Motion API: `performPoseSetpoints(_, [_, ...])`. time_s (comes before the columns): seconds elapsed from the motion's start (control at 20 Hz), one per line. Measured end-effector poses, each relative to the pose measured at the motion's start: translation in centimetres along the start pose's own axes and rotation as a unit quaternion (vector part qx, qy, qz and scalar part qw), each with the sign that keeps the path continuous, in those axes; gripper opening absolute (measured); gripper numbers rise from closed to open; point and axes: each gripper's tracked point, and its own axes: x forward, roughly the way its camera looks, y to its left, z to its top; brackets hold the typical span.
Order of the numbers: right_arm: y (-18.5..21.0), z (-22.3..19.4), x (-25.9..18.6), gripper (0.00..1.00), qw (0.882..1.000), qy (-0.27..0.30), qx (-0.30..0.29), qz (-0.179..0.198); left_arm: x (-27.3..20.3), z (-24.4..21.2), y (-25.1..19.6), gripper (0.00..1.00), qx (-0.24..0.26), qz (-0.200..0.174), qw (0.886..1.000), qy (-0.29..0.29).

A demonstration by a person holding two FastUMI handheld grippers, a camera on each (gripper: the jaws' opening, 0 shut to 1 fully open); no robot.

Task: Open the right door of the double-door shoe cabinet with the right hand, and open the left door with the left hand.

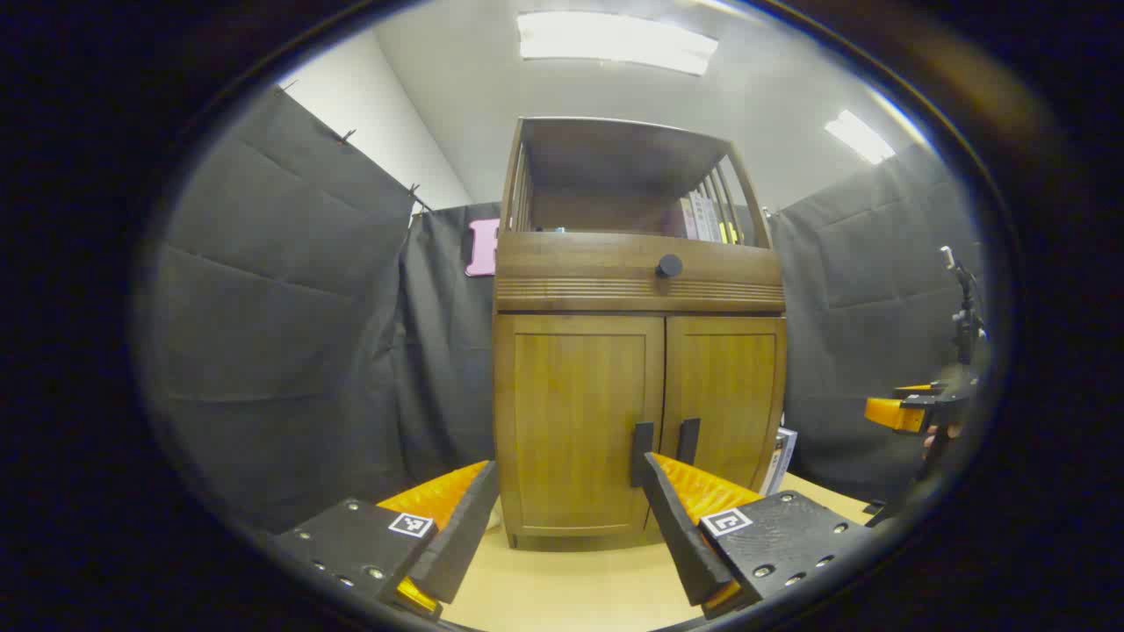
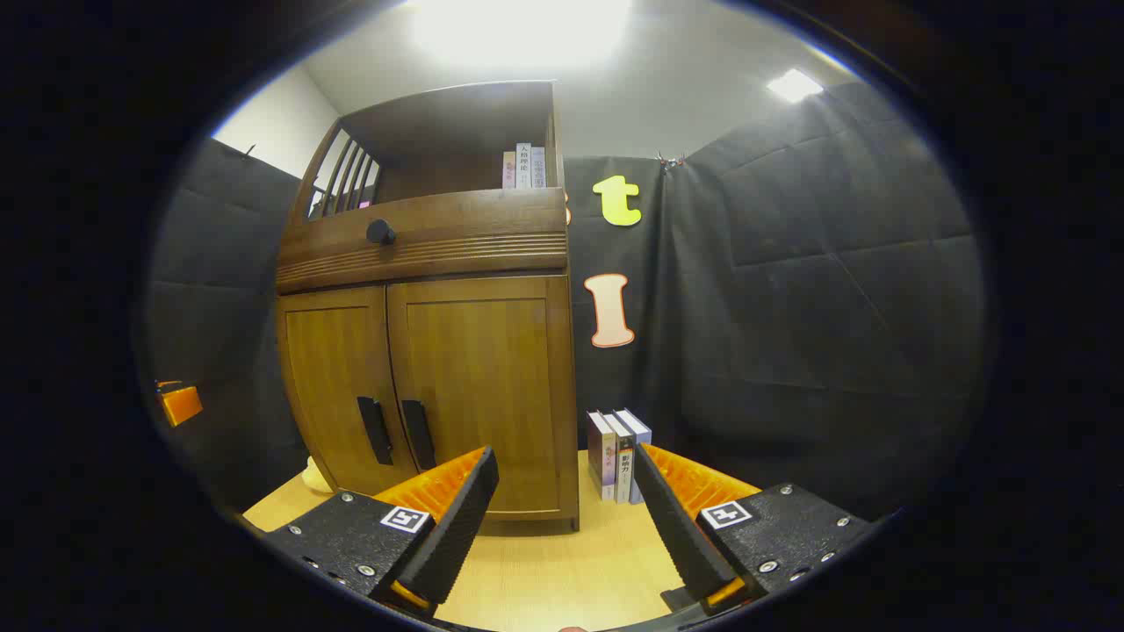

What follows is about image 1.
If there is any wooden cabinet drawer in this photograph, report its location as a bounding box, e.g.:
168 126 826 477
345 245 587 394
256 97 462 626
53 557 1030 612
494 231 785 314

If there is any wooden double-door shoe cabinet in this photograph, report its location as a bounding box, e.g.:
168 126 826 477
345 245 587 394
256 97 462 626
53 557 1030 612
492 116 789 551

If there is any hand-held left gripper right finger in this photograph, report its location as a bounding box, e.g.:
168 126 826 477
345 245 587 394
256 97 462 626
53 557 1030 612
641 451 877 620

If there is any ceiling light panel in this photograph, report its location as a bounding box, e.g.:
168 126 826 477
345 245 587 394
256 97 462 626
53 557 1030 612
516 11 719 76
824 109 897 166

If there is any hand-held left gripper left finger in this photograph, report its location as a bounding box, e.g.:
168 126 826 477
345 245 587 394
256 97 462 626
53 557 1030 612
263 459 501 622

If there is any white glossy book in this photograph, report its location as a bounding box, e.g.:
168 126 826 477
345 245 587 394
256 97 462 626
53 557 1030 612
760 427 799 498

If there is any wooden shoe cabinet door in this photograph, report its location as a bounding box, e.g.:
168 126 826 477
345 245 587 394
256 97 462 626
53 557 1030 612
494 314 666 538
660 316 787 492

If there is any black backdrop cloth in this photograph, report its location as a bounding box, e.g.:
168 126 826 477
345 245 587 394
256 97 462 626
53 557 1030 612
140 83 989 532

